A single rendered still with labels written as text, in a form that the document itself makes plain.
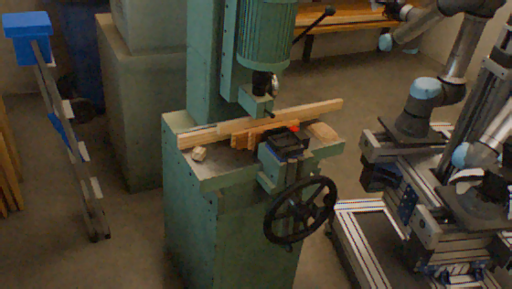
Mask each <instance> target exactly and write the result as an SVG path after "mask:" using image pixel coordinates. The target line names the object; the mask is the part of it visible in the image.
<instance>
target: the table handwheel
mask: <svg viewBox="0 0 512 289"><path fill-rule="evenodd" d="M313 184H320V186H319V187H318V188H317V190H316V191H315V192H314V194H312V196H311V197H310V198H309V199H308V200H306V201H304V200H299V199H298V198H297V197H296V196H295V195H294V193H295V192H297V191H299V189H301V188H303V187H308V186H311V185H313ZM325 187H328V189H329V200H328V201H327V204H326V206H325V209H324V211H323V212H322V213H321V214H320V215H319V216H318V219H316V220H315V221H314V222H313V223H312V224H311V225H310V226H309V227H308V224H307V221H306V220H307V219H310V217H311V216H312V208H311V207H310V205H311V204H312V201H313V200H315V198H316V197H317V196H318V194H319V193H320V192H321V191H322V190H323V189H324V188H325ZM288 198H290V199H288ZM286 199H288V200H287V203H288V205H289V206H290V207H292V209H291V211H289V212H286V213H280V214H276V215H275V213H277V211H278V209H279V207H280V206H281V205H282V204H283V203H284V201H285V200H286ZM336 201H337V187H336V183H335V182H334V181H332V180H331V178H330V177H327V176H324V175H311V176H309V177H304V178H302V179H300V180H299V181H295V182H293V183H292V184H291V185H290V186H289V187H286V188H285V190H283V191H282V192H279V195H278V196H277V197H276V199H275V200H273V201H272V204H271V205H270V206H269V207H268V209H267V211H266V215H265V218H264V221H263V232H264V234H265V236H266V239H267V240H269V241H270V242H272V243H273V244H276V245H282V244H281V242H280V238H285V239H286V240H287V241H288V242H289V243H290V244H293V243H296V242H298V241H300V240H304V239H305V238H307V237H308V236H310V235H311V234H312V233H314V232H315V231H317V230H318V228H319V227H321V226H322V225H323V224H324V223H325V220H326V219H328V218H329V216H330V215H331V212H332V211H333V209H334V207H335V205H336ZM292 216H294V217H295V218H296V219H297V220H298V221H299V222H303V224H304V230H302V231H300V232H299V233H295V234H293V235H291V236H287V237H279V236H276V235H275V234H274V233H272V221H273V220H279V219H284V218H288V217H292Z"/></svg>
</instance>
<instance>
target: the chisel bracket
mask: <svg viewBox="0 0 512 289"><path fill-rule="evenodd" d="M252 85H253V83H245V84H240V86H239V93H238V102H239V103H240V105H241V106H242V107H243V108H244V109H246V110H247V112H248V114H249V115H251V116H252V117H253V119H254V120H259V119H261V118H266V117H270V115H268V114H267V113H266V112H265V111H264V109H266V110H268V111H269V112H271V113H272V107H273V98H272V96H269V95H268V94H267V93H266V96H253V94H252Z"/></svg>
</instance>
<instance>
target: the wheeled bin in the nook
mask: <svg viewBox="0 0 512 289"><path fill-rule="evenodd" d="M41 1H42V2H55V6H56V8H57V12H58V14H59V23H60V26H61V30H62V33H63V37H64V39H65V43H66V50H67V52H68V56H69V62H70V64H71V67H72V73H67V74H65V75H63V76H61V77H59V80H58V82H57V88H58V90H59V94H60V95H61V96H65V97H67V98H74V99H73V100H72V101H71V102H69V103H70V106H71V109H72V113H73V116H74V119H75V123H88V122H90V121H91V119H92V118H93V117H94V115H95V114H96V112H105V111H106V108H105V101H104V94H103V89H104V88H103V80H102V73H101V60H100V53H99V46H98V32H97V26H96V19H95V14H105V13H111V0H41Z"/></svg>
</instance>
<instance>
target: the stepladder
mask: <svg viewBox="0 0 512 289"><path fill-rule="evenodd" d="M2 20H3V30H4V33H5V38H7V39H9V38H12V40H13V45H14V48H15V52H16V61H17V64H18V66H27V65H33V68H34V73H35V75H36V77H37V82H38V84H39V86H40V90H41V95H42V96H43V98H44V101H45V104H46V105H47V110H48V114H47V117H48V118H49V120H50V121H51V122H52V123H53V129H54V131H55V134H56V136H57V138H58V140H59V147H60V149H61V152H62V154H63V156H64V159H65V163H66V166H67V168H68V170H69V174H70V177H71V182H72V185H73V186H74V188H75V191H76V194H77V196H78V199H79V203H80V207H81V210H82V213H83V214H84V217H85V221H86V224H87V226H88V229H89V232H90V234H91V243H96V242H98V236H97V231H96V230H95V229H94V228H93V226H92V224H91V213H90V211H89V210H88V207H87V205H88V203H87V205H86V202H87V201H90V200H91V201H92V204H93V206H94V208H95V209H96V212H97V213H98V219H99V220H100V223H101V225H102V227H103V230H104V237H105V239H110V238H111V229H110V226H108V225H107V223H106V220H105V218H104V215H105V214H104V210H103V208H102V206H101V204H100V201H99V200H98V199H99V198H103V194H102V192H101V189H100V187H99V184H98V181H97V177H91V176H90V174H89V172H88V169H87V167H86V166H85V163H84V162H86V161H90V158H89V155H88V153H87V151H86V148H85V146H84V142H78V141H79V139H78V136H77V135H75V133H74V132H73V130H72V129H71V124H70V122H69V118H73V120H74V123H75V119H74V116H73V113H72V109H71V106H70V103H69V100H65V101H62V100H61V99H60V97H59V91H58V89H57V86H56V84H55V82H54V80H53V76H52V73H51V71H50V69H49V68H50V67H55V69H56V70H57V68H56V64H55V62H54V59H53V55H52V52H51V50H50V45H49V42H48V36H50V35H53V28H52V25H51V23H50V20H49V19H48V13H47V12H45V11H41V12H26V13H11V14H2ZM50 94H51V95H50ZM77 163H78V167H79V169H80V172H81V174H82V176H83V179H84V180H81V181H80V183H81V186H82V189H83V192H84V195H83V193H82V190H81V187H80V183H79V180H78V176H77V174H76V171H75V168H74V166H73V164H77ZM90 163H91V161H90ZM84 198H85V199H84ZM85 200H86V202H85Z"/></svg>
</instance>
